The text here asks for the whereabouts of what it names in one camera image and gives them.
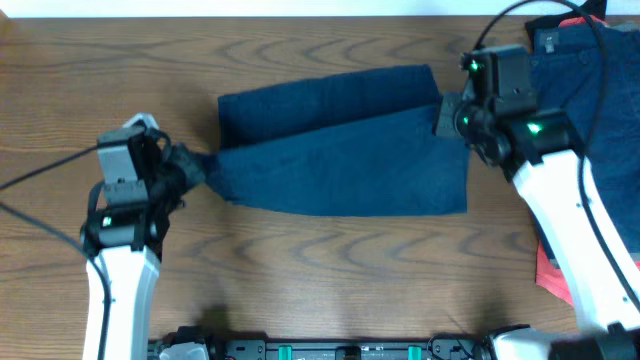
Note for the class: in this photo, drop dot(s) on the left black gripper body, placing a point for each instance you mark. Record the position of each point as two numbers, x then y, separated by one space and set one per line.
176 168

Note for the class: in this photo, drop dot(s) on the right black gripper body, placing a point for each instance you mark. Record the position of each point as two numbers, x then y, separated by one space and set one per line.
461 118

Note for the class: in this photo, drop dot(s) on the navy blue shorts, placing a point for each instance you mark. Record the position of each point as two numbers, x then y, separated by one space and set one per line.
356 144
566 73

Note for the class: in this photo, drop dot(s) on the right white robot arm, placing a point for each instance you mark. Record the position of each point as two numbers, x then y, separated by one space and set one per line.
541 155

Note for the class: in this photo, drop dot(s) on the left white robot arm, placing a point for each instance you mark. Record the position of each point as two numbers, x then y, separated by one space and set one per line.
127 221

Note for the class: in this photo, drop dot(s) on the stacked navy blue shorts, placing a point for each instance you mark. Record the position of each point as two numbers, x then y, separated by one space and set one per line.
566 73

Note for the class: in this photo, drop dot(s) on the black garment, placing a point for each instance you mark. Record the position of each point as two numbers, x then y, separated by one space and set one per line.
596 9

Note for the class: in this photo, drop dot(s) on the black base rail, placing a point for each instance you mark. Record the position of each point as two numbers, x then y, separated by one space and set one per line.
195 343

